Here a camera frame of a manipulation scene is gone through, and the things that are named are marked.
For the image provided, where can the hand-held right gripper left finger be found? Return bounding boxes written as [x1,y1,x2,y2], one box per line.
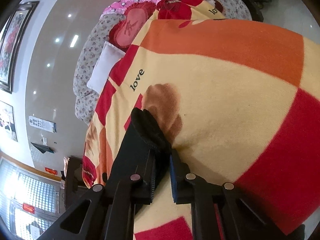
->
[54,151,157,240]

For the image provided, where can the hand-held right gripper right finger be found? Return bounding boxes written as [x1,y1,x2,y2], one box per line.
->
[169,149,306,240]

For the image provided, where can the black pants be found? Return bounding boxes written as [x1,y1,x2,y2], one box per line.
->
[106,107,173,180]

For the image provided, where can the dark wooden side table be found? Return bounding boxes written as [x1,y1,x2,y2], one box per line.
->
[60,156,88,210]

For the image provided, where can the orange red printed blanket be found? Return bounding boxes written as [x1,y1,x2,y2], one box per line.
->
[82,0,320,240]

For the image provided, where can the dark hanging cloth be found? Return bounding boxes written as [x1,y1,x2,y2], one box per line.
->
[30,142,55,154]

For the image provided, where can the eye chart poster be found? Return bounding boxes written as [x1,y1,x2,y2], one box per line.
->
[29,116,57,133]

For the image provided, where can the white pillow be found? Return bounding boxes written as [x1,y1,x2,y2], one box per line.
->
[87,41,125,92]

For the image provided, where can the red heart cushion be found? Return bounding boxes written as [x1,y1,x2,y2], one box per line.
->
[108,1,157,50]

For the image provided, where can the small wall picture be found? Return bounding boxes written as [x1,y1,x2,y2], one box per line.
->
[0,100,18,142]

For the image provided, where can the large framed wall picture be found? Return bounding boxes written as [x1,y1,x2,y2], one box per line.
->
[0,1,40,94]

